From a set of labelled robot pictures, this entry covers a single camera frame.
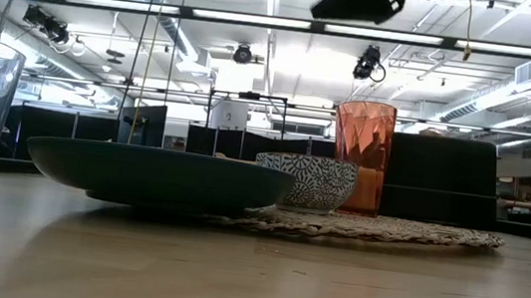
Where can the orange faceted tumbler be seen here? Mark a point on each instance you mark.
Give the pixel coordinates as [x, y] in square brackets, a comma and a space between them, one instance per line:
[364, 135]

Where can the black metal rack frame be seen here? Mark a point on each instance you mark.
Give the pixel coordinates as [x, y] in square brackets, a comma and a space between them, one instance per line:
[249, 95]

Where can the black office partition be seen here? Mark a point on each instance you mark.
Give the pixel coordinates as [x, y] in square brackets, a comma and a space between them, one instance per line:
[246, 144]

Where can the black computer monitor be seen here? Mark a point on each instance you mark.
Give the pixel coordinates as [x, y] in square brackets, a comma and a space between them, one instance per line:
[148, 125]

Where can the black toaster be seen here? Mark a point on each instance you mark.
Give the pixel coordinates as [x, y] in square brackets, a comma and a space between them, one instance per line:
[442, 179]

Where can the black overhead crossbar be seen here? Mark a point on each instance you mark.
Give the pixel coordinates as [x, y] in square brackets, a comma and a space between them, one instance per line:
[186, 11]

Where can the black ceiling spotlight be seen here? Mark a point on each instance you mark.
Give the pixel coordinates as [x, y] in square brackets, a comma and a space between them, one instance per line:
[49, 24]
[366, 62]
[242, 54]

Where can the round woven placemat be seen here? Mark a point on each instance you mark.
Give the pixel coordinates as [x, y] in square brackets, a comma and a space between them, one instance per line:
[386, 229]

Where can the dark green plate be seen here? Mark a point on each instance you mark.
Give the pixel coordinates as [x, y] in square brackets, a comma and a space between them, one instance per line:
[157, 177]

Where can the patterned ceramic bowl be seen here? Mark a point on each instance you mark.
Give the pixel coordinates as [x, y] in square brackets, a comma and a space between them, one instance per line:
[311, 184]

